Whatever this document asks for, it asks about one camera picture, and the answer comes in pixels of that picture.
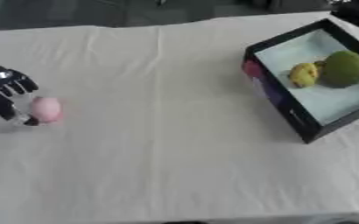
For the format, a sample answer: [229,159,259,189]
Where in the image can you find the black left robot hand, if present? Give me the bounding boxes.
[0,66,40,127]

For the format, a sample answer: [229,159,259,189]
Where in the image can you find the black box white inside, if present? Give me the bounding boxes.
[241,17,359,144]

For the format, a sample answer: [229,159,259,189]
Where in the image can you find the pink toy peach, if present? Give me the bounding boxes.
[29,96,65,124]

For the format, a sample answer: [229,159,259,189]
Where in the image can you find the yellow toy fruit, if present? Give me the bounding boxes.
[288,62,320,88]

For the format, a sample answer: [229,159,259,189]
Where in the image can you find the green round toy fruit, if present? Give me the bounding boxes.
[317,50,359,89]

